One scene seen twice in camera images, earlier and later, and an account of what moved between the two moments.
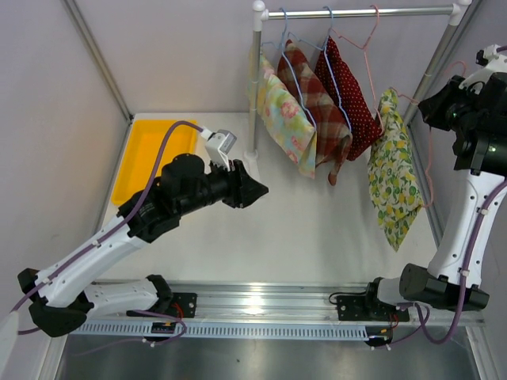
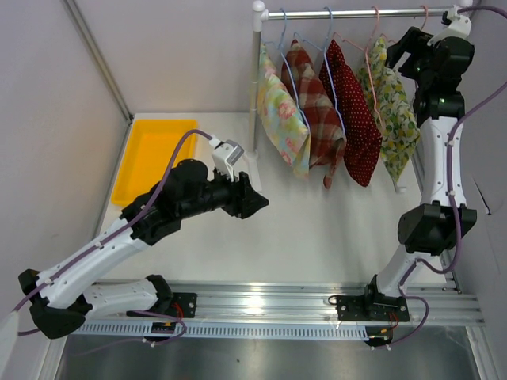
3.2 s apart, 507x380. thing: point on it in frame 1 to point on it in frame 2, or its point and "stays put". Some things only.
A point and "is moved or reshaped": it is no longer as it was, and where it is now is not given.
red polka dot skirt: x=346 y=89 is moved or reshaped
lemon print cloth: x=393 y=180 to x=400 y=131
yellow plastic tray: x=142 y=150 stays put
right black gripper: x=433 y=108 to x=414 y=42
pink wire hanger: x=417 y=101 is moved or reshaped
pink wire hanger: x=364 y=47 stays put
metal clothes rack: x=455 y=13 stays put
